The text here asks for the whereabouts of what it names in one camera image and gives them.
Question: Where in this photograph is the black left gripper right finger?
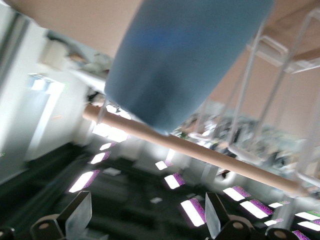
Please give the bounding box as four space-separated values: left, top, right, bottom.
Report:
204 191 256 240

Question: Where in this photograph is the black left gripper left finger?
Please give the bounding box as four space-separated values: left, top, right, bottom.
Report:
29 190 93 240

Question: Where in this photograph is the light blue plastic cup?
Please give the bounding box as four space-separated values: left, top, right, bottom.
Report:
104 0 276 134

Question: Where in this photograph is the white ceiling light panel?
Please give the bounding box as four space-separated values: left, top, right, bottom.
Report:
68 169 101 194

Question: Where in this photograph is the wooden dowel rod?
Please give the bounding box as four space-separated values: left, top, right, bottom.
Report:
82 103 309 199

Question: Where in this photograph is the white wire cup rack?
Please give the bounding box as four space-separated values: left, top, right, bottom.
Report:
96 7 320 192

